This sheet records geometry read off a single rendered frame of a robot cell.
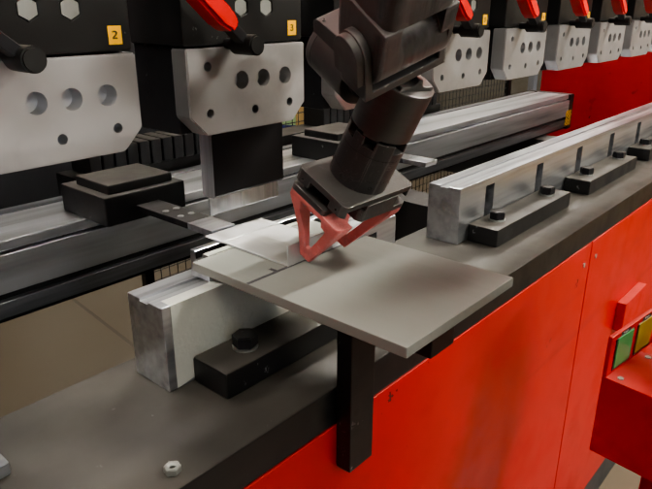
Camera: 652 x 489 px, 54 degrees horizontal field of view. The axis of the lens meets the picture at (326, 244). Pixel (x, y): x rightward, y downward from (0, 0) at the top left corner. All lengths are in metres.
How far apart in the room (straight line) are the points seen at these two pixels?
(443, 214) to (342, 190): 0.51
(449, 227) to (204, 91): 0.58
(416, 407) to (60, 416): 0.42
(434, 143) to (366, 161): 0.89
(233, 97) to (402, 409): 0.43
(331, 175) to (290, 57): 0.15
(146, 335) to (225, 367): 0.09
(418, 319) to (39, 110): 0.34
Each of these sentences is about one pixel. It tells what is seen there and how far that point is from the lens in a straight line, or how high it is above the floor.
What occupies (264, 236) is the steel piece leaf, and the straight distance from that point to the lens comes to 0.72.
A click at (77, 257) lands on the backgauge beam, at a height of 0.94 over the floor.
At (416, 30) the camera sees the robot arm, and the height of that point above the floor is 1.23.
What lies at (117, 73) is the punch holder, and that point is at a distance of 0.56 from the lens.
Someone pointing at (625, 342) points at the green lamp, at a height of 0.82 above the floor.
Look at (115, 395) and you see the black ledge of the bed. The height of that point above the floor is 0.87.
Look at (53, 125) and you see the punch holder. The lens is 0.53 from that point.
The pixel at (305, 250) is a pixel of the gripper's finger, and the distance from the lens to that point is 0.64.
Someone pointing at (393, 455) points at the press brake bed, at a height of 0.72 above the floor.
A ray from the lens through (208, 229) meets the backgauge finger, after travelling 0.75.
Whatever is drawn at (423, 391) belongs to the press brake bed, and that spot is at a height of 0.78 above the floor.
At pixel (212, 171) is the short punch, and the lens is 0.67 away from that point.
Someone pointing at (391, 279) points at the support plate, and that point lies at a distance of 0.62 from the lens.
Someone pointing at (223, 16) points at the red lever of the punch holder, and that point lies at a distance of 0.57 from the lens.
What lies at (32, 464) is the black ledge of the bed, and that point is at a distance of 0.64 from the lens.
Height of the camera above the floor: 1.25
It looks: 21 degrees down
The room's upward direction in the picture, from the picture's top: straight up
